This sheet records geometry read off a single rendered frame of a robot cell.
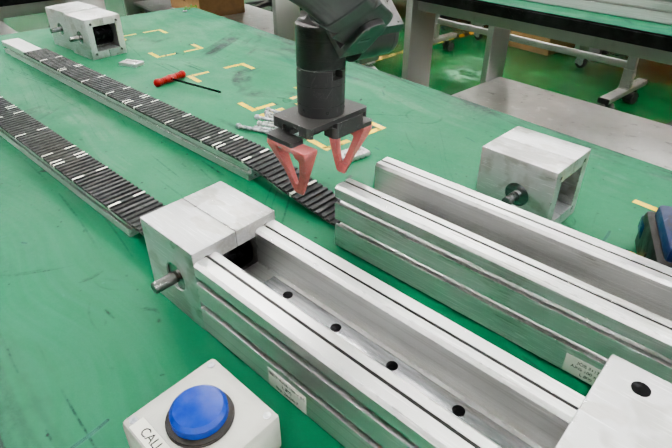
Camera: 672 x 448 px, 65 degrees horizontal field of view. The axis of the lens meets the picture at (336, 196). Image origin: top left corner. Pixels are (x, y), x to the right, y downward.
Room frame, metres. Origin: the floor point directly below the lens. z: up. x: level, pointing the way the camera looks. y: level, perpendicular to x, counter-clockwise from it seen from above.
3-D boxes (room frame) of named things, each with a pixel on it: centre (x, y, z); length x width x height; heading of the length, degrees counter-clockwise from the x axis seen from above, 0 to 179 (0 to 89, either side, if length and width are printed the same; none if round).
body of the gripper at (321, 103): (0.59, 0.02, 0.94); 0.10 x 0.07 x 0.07; 137
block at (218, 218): (0.43, 0.14, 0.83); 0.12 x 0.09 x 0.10; 137
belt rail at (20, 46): (1.01, 0.47, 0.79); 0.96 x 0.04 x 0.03; 47
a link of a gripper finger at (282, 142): (0.57, 0.04, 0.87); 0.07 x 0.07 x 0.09; 47
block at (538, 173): (0.58, -0.24, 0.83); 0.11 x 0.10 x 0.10; 135
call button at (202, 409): (0.23, 0.10, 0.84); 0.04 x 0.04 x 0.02
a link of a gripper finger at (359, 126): (0.61, 0.00, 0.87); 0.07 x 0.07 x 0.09; 47
